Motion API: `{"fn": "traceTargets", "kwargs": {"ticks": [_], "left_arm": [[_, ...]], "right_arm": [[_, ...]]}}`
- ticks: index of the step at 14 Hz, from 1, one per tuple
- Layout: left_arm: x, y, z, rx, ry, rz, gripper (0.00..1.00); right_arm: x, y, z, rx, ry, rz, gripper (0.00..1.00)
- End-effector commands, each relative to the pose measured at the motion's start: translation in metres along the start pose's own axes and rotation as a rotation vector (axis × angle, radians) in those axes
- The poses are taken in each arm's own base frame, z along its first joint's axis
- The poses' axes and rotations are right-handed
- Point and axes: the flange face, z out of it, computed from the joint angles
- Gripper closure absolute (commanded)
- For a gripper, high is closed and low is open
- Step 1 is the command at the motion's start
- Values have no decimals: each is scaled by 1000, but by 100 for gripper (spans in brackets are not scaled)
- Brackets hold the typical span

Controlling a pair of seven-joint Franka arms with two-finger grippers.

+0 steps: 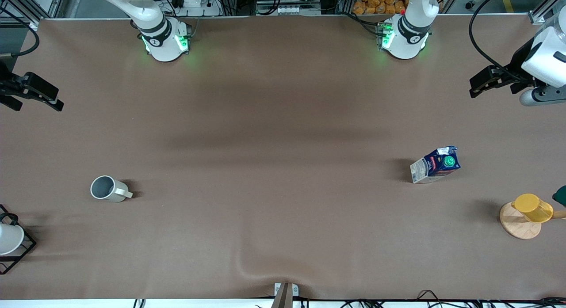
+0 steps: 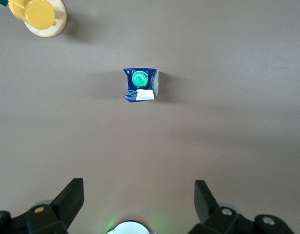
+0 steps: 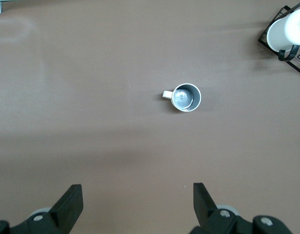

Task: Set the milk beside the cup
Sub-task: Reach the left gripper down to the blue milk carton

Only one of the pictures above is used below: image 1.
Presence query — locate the aluminium frame profile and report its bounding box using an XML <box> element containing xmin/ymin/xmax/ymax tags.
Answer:
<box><xmin>528</xmin><ymin>0</ymin><xmax>566</xmax><ymax>25</ymax></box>
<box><xmin>0</xmin><ymin>0</ymin><xmax>68</xmax><ymax>26</ymax></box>

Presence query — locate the brown table mat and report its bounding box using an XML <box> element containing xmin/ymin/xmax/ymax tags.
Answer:
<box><xmin>0</xmin><ymin>14</ymin><xmax>566</xmax><ymax>301</ymax></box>

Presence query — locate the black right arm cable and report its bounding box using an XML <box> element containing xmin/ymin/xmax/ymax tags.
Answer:
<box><xmin>0</xmin><ymin>2</ymin><xmax>41</xmax><ymax>59</ymax></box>

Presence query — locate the yellow plastic cup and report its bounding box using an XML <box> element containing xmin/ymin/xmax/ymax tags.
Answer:
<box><xmin>511</xmin><ymin>193</ymin><xmax>554</xmax><ymax>224</ymax></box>

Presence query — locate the white connector block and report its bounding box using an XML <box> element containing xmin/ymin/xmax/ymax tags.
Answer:
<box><xmin>256</xmin><ymin>2</ymin><xmax>322</xmax><ymax>16</ymax></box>

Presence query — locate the grey white mug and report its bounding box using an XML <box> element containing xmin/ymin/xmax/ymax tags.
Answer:
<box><xmin>90</xmin><ymin>175</ymin><xmax>134</xmax><ymax>203</ymax></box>

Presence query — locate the blue milk carton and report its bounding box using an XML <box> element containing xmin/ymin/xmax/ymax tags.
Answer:
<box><xmin>409</xmin><ymin>145</ymin><xmax>461</xmax><ymax>184</ymax></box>

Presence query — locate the white cup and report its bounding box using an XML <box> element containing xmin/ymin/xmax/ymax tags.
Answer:
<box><xmin>0</xmin><ymin>223</ymin><xmax>25</xmax><ymax>256</ymax></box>

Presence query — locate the pile of orange snacks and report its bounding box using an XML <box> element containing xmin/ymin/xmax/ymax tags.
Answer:
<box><xmin>352</xmin><ymin>0</ymin><xmax>408</xmax><ymax>15</ymax></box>

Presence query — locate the wooden cup stand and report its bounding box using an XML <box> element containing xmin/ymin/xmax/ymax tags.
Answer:
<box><xmin>499</xmin><ymin>202</ymin><xmax>566</xmax><ymax>240</ymax></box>

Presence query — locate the white power strip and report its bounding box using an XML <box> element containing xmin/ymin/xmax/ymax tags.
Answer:
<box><xmin>176</xmin><ymin>0</ymin><xmax>221</xmax><ymax>17</ymax></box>

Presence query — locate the black wire rack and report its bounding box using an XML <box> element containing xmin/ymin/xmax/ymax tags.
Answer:
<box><xmin>0</xmin><ymin>205</ymin><xmax>37</xmax><ymax>275</ymax></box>

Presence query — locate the metal bracket with post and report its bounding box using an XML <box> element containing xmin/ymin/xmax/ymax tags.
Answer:
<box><xmin>271</xmin><ymin>282</ymin><xmax>300</xmax><ymax>308</ymax></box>

